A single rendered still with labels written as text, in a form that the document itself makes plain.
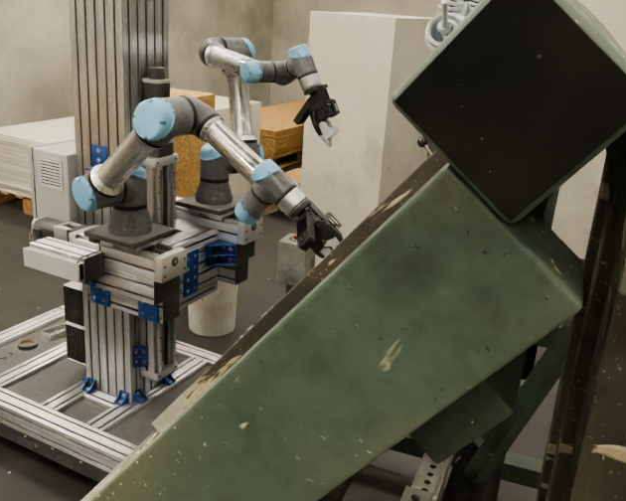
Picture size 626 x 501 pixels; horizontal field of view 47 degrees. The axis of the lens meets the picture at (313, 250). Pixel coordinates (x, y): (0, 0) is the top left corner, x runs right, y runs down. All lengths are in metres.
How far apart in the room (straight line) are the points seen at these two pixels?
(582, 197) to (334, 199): 2.07
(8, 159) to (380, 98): 3.17
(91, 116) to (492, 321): 2.44
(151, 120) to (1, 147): 4.36
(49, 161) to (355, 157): 2.45
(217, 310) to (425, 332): 3.61
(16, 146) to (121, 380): 3.53
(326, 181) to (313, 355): 4.51
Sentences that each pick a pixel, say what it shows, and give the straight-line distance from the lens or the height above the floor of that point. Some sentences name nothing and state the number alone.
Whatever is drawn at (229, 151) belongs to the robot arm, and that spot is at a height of 1.40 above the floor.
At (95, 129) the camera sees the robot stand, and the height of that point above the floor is 1.34.
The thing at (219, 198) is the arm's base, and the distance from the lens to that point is 2.89.
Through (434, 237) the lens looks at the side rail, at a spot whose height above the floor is 1.73.
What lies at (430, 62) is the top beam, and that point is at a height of 1.82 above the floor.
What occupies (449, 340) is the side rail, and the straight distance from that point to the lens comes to 0.44.
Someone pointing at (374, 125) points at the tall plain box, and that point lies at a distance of 4.75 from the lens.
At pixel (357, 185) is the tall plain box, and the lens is 4.86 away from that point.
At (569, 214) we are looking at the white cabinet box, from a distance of 6.04.
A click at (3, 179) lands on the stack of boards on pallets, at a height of 0.25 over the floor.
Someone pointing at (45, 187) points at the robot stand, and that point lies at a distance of 2.96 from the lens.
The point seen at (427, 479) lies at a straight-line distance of 1.41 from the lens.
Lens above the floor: 1.85
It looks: 20 degrees down
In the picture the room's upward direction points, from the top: 4 degrees clockwise
